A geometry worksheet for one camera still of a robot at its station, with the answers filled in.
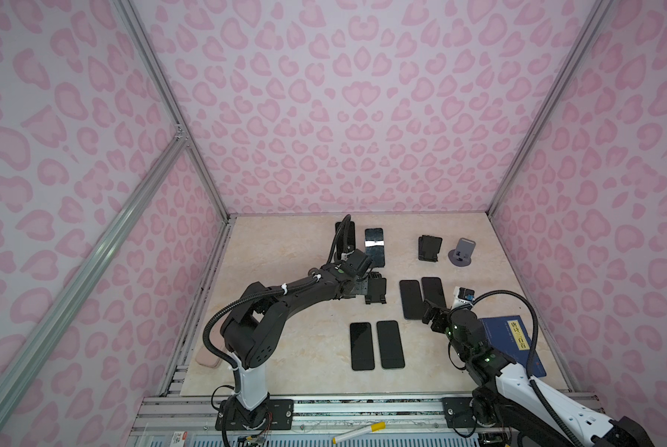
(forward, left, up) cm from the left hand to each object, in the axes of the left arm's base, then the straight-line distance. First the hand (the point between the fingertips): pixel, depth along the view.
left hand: (352, 276), depth 92 cm
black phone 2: (-6, -20, -8) cm, 23 cm away
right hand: (-11, -25, +1) cm, 27 cm away
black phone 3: (-20, -11, -7) cm, 24 cm away
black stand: (-5, -7, +1) cm, 9 cm away
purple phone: (-1, -29, -9) cm, 30 cm away
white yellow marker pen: (-41, -5, -6) cm, 41 cm away
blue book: (-18, -48, -7) cm, 52 cm away
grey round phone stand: (+10, -40, -3) cm, 41 cm away
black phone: (+13, -9, -1) cm, 16 cm away
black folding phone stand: (+14, -29, -4) cm, 33 cm away
